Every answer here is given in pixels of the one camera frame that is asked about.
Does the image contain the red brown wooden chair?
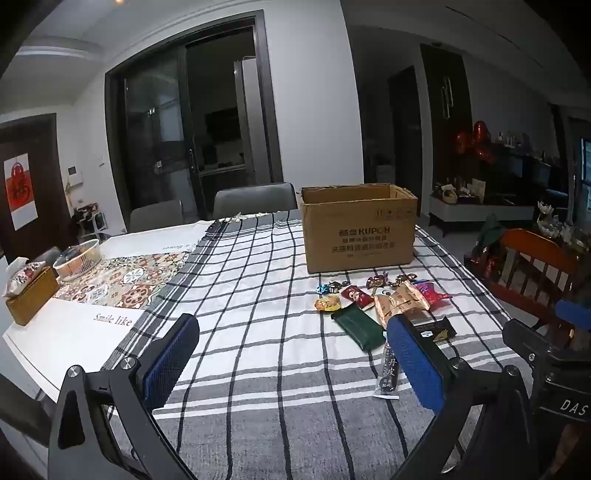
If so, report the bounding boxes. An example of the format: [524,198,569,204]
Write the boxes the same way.
[477,228,583,334]

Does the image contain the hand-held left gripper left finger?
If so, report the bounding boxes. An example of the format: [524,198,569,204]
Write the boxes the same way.
[46,313,200,480]

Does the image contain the white table ornament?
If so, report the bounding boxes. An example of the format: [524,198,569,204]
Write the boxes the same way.
[537,200,574,241]

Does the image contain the dark tall cabinet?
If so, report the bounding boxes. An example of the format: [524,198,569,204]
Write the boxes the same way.
[419,43,475,197]

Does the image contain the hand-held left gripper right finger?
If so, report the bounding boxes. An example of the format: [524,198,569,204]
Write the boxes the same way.
[386,314,546,480]

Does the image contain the black snack packet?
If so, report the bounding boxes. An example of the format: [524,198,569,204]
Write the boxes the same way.
[413,316,458,343]

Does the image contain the white patterned table mat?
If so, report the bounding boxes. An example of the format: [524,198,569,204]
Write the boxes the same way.
[2,219,220,400]

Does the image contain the brown cardboard box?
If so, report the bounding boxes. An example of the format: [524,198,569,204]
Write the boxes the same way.
[295,183,419,274]

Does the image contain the patterned fabric pouch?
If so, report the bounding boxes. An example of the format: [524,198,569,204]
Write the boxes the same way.
[4,260,47,297]

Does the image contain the red white door poster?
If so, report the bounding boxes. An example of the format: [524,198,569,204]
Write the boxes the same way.
[4,154,38,231]

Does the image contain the red foil balloons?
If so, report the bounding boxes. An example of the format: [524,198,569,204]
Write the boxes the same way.
[454,120,498,163]

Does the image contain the gold snack packet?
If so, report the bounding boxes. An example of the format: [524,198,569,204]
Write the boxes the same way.
[374,294,399,330]
[390,282,430,320]

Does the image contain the dark green cloth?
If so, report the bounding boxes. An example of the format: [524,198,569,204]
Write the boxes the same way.
[477,213,507,256]

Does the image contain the long clear dark snack packet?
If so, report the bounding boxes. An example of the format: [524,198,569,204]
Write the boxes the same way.
[374,332,402,400]

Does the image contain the white slatted basket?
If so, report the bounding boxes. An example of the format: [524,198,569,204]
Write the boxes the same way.
[52,239,103,282]

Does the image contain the dark green snack packet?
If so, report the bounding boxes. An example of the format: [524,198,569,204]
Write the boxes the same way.
[331,308,387,354]

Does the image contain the white low sideboard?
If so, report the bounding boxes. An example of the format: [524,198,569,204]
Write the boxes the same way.
[428,193,537,227]

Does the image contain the black white checked tablecloth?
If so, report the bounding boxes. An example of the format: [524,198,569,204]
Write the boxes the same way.
[99,210,532,480]

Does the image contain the dark wooden door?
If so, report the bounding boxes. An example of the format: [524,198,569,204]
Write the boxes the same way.
[0,114,66,261]

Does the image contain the small white storage cart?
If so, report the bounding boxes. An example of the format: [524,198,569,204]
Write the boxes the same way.
[71,202,110,244]

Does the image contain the dark framed sliding glass door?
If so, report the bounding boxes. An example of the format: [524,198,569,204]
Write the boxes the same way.
[105,16,284,223]

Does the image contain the window with city view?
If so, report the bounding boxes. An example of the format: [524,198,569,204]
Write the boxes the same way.
[578,137,591,186]

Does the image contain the grey upholstered chair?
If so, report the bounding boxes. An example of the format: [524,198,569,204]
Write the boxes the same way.
[213,183,299,221]
[129,199,186,234]

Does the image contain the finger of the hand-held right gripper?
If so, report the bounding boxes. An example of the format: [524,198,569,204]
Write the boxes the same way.
[555,298,591,354]
[502,318,553,366]

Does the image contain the pink red snack packet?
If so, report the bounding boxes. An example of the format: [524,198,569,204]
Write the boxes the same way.
[413,281,451,310]

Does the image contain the wooden tissue box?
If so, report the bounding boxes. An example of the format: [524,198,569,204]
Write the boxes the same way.
[6,267,60,326]

